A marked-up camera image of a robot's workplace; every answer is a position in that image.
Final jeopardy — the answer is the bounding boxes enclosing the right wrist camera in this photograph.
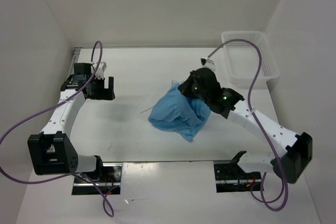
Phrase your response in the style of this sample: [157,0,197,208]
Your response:
[201,58,216,72]

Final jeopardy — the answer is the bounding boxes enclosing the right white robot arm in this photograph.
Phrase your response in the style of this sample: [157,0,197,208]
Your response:
[178,68,312,184]

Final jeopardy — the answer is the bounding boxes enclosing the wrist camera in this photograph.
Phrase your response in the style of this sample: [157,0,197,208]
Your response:
[93,62,107,79]
[201,58,216,72]

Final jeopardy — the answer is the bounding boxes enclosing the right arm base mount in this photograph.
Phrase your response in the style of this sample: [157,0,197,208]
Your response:
[213,161,261,193]

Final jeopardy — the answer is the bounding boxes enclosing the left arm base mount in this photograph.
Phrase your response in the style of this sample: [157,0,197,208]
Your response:
[71,163,123,196]

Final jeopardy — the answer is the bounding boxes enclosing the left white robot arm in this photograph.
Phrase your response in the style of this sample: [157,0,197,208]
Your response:
[27,62,115,182]

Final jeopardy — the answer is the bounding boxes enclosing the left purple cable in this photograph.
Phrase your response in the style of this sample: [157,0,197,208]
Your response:
[0,40,115,217]

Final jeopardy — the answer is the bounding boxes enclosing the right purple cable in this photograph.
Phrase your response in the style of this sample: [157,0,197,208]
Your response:
[207,39,289,211]

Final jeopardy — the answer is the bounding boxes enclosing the blue shorts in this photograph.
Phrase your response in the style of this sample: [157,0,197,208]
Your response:
[148,81,211,142]

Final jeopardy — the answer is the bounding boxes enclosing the white plastic basket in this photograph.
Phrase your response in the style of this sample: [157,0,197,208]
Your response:
[221,31,280,87]

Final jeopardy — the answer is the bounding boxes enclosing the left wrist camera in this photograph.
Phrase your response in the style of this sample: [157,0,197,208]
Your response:
[93,62,107,79]

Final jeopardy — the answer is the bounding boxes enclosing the purple cable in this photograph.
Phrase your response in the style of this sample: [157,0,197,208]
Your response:
[207,39,289,211]
[0,40,115,217]

